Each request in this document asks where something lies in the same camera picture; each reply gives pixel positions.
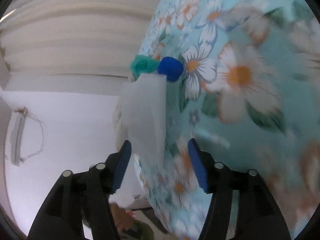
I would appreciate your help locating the floral light blue tablecloth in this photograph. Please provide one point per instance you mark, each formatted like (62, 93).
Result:
(250, 117)

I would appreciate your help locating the brown green patterned cloth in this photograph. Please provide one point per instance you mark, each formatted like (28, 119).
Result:
(125, 220)

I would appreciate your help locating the crumpled green wrapper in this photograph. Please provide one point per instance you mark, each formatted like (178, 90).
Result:
(142, 65)

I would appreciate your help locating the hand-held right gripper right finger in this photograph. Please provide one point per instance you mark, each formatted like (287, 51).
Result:
(197, 165)

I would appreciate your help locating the cream curtain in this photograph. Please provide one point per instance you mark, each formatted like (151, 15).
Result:
(75, 30)

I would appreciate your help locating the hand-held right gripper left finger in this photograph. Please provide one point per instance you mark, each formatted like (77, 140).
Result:
(122, 165)

